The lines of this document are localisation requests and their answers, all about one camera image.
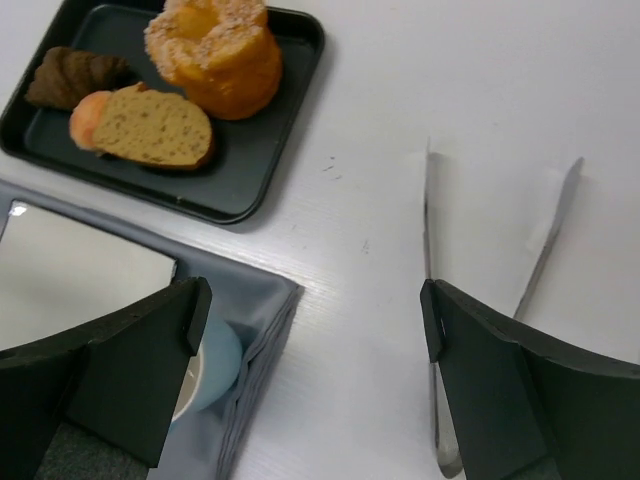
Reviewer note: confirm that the sliced brown bread loaf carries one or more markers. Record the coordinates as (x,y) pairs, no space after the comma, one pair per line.
(155,129)

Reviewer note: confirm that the white square plate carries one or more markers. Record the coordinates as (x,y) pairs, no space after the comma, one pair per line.
(58,273)

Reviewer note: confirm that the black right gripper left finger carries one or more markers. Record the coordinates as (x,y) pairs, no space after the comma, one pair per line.
(116,378)

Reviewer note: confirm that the grey cloth placemat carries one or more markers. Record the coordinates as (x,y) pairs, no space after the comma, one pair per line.
(260,306)

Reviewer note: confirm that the dark brown croissant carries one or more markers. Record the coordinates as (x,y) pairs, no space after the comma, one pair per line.
(67,75)

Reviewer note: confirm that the orange sugared round cake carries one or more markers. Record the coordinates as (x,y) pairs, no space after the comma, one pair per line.
(222,54)

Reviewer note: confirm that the metal tongs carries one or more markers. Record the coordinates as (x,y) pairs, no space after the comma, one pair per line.
(445,441)

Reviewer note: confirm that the small round orange bun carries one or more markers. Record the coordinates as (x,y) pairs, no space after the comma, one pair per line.
(85,118)

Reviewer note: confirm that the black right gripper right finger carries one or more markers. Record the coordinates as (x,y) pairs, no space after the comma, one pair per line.
(524,404)

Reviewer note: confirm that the light blue mug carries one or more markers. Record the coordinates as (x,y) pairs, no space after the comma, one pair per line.
(208,375)

